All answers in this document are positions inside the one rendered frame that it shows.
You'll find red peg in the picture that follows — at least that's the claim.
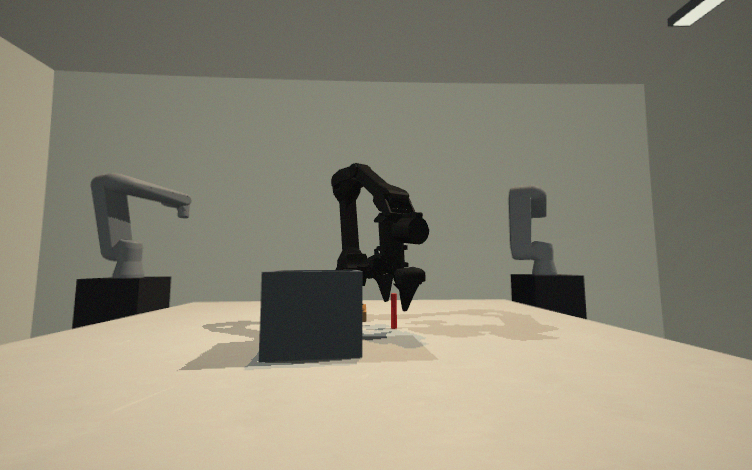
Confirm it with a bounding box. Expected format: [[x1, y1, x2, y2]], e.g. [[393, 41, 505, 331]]
[[391, 293, 397, 329]]

